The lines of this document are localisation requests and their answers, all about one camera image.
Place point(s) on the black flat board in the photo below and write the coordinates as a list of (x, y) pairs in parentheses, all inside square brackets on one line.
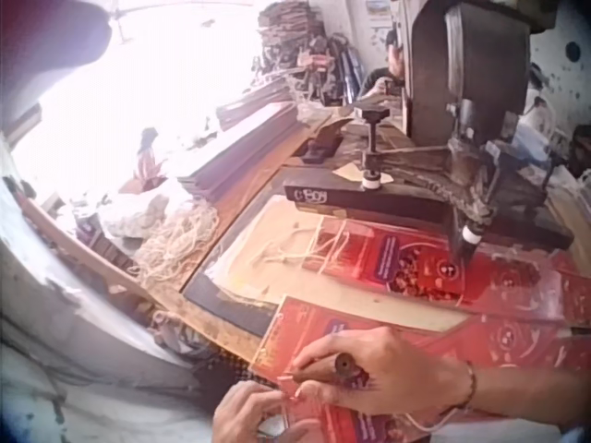
[(221, 300)]

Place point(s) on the black wooden block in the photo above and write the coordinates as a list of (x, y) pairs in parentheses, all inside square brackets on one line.
[(318, 150)]

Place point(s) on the white crumpled plastic bag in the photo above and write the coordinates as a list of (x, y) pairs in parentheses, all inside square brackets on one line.
[(131, 214)]

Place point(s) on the person's right hand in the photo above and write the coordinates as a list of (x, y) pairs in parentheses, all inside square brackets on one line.
[(406, 378)]

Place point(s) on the stack of dark flat sheets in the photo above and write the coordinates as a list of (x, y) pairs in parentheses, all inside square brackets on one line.
[(231, 157)]

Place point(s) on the person's left fingers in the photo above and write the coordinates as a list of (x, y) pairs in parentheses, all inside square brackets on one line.
[(272, 399)]

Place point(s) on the heap of cardboard scrap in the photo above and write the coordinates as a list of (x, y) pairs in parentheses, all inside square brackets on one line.
[(291, 27)]

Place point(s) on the black punching machine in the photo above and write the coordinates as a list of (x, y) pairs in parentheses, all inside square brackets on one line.
[(461, 69)]

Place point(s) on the dark small container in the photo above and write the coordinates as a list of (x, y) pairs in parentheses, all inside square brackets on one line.
[(88, 227)]

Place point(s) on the red printed paper bag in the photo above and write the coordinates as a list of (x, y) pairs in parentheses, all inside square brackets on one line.
[(300, 332), (406, 263)]

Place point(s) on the person's left hand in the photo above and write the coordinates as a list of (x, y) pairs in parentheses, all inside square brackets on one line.
[(240, 415)]

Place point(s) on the beige cardboard sheet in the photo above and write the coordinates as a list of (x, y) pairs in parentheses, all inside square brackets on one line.
[(277, 277)]

